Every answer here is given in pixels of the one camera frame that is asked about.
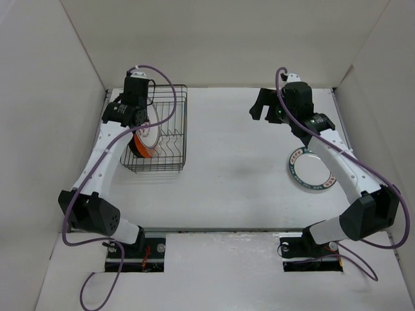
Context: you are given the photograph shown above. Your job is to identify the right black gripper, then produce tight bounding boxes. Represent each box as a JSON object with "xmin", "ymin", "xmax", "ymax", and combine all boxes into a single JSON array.
[{"xmin": 249, "ymin": 87, "xmax": 295, "ymax": 126}]

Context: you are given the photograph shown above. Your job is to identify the white plate red characters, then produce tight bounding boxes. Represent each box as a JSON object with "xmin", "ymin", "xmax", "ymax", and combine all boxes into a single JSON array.
[{"xmin": 134, "ymin": 104, "xmax": 161, "ymax": 149}]

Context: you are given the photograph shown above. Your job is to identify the black plate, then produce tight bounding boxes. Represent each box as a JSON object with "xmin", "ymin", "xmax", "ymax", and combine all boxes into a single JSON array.
[{"xmin": 128, "ymin": 138, "xmax": 143, "ymax": 158}]

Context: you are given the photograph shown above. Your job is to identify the orange plate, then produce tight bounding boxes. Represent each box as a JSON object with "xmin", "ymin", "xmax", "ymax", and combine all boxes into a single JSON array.
[{"xmin": 134, "ymin": 134, "xmax": 154, "ymax": 158}]

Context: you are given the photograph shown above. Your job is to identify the clear glass plate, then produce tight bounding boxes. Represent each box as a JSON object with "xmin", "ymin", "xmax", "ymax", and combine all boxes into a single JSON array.
[{"xmin": 150, "ymin": 139, "xmax": 165, "ymax": 158}]

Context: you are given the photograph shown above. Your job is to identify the white plate green rim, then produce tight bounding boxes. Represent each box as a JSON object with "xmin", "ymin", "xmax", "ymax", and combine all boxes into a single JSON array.
[{"xmin": 287, "ymin": 146, "xmax": 337, "ymax": 194}]

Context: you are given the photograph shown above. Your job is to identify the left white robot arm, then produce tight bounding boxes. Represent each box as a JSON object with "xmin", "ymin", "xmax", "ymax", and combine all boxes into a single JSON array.
[{"xmin": 58, "ymin": 72, "xmax": 150, "ymax": 257}]

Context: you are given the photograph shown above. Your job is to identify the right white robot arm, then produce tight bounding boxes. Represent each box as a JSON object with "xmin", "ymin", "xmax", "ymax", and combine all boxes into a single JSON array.
[{"xmin": 249, "ymin": 81, "xmax": 399, "ymax": 258}]

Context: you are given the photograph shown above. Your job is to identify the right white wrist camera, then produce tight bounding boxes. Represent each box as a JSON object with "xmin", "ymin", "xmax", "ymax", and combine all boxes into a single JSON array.
[{"xmin": 280, "ymin": 73, "xmax": 302, "ymax": 84}]

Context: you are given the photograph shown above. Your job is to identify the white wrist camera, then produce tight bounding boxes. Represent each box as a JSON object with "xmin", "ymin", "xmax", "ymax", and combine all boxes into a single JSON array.
[
  {"xmin": 126, "ymin": 69, "xmax": 148, "ymax": 80},
  {"xmin": 280, "ymin": 73, "xmax": 302, "ymax": 84}
]

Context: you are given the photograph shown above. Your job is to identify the grey wire dish rack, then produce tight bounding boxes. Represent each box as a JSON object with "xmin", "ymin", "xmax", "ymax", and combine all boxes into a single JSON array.
[{"xmin": 120, "ymin": 84, "xmax": 187, "ymax": 173}]

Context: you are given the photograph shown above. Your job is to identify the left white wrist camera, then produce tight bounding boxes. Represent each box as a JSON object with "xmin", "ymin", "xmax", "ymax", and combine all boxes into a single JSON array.
[{"xmin": 126, "ymin": 69, "xmax": 148, "ymax": 80}]

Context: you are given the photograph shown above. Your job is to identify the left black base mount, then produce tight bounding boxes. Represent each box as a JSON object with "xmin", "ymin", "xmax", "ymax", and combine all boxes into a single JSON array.
[{"xmin": 102, "ymin": 235, "xmax": 166, "ymax": 273}]

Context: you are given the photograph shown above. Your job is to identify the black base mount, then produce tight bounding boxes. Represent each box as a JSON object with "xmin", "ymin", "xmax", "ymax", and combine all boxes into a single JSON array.
[
  {"xmin": 102, "ymin": 235, "xmax": 166, "ymax": 273},
  {"xmin": 277, "ymin": 233, "xmax": 343, "ymax": 272}
]

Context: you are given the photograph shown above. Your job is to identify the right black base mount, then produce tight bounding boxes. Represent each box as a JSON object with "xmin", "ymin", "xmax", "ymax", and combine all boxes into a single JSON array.
[{"xmin": 277, "ymin": 233, "xmax": 343, "ymax": 272}]

